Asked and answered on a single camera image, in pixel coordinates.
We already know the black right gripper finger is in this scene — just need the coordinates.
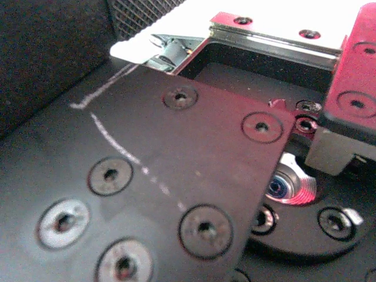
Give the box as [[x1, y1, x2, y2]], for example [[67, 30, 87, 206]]
[[1, 1, 180, 136]]

